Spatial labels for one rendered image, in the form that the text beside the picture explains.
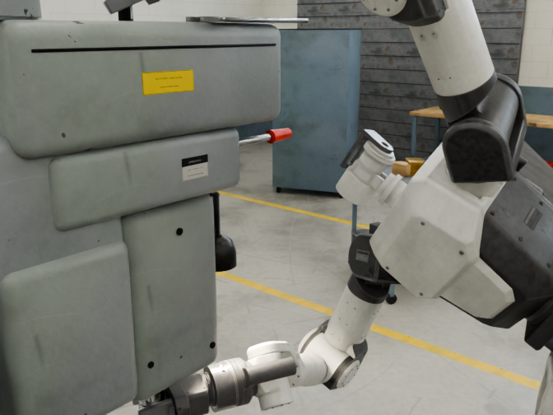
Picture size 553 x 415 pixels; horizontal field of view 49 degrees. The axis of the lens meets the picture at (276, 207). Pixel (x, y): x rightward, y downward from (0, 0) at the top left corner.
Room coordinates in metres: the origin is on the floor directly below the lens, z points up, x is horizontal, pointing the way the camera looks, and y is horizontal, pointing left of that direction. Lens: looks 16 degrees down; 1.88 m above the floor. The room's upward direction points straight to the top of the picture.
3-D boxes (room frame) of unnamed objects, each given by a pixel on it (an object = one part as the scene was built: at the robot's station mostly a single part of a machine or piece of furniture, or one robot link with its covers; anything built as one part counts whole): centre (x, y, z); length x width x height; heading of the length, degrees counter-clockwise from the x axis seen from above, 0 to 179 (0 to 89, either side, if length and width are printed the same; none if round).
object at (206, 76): (0.95, 0.24, 1.81); 0.47 x 0.26 x 0.16; 139
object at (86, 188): (0.93, 0.25, 1.68); 0.34 x 0.24 x 0.10; 139
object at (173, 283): (0.96, 0.23, 1.47); 0.21 x 0.19 x 0.32; 49
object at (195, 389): (1.00, 0.14, 1.23); 0.13 x 0.12 x 0.10; 24
